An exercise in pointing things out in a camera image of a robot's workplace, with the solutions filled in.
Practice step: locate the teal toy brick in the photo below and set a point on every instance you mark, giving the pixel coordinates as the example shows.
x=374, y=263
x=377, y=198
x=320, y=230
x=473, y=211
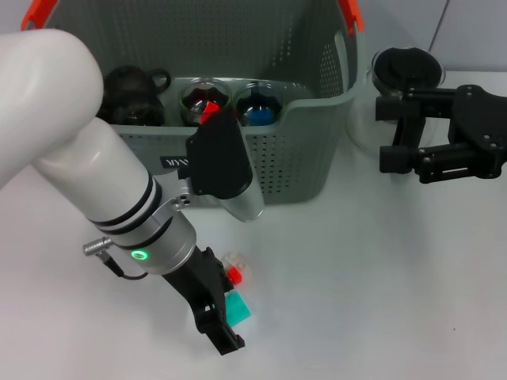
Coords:
x=237, y=310

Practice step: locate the black clay teapot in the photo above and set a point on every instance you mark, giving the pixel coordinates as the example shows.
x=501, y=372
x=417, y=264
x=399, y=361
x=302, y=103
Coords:
x=130, y=85

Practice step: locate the grey perforated storage bin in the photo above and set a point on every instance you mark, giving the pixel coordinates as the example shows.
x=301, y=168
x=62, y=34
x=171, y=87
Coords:
x=285, y=158

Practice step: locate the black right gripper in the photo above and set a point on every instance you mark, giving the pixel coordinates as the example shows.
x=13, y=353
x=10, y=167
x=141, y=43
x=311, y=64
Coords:
x=483, y=122

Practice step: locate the opaque white toy brick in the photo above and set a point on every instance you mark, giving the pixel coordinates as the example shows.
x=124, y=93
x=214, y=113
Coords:
x=237, y=261

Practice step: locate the tiny red toy brick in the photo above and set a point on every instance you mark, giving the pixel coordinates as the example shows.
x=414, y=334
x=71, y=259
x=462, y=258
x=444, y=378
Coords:
x=235, y=276

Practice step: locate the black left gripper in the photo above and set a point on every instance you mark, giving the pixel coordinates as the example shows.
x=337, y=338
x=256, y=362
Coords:
x=198, y=281

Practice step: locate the orange-red sloped toy brick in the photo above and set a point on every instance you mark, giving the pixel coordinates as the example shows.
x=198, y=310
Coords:
x=210, y=111

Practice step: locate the glass teacup black sleeve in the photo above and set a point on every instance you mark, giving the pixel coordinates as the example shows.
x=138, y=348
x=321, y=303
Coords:
x=138, y=115
x=277, y=107

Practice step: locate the glass jar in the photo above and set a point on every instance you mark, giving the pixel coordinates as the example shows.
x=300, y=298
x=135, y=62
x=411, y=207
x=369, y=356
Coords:
x=190, y=107

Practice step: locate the blue toy brick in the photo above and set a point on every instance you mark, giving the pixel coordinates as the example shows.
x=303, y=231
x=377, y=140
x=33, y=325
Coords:
x=261, y=116

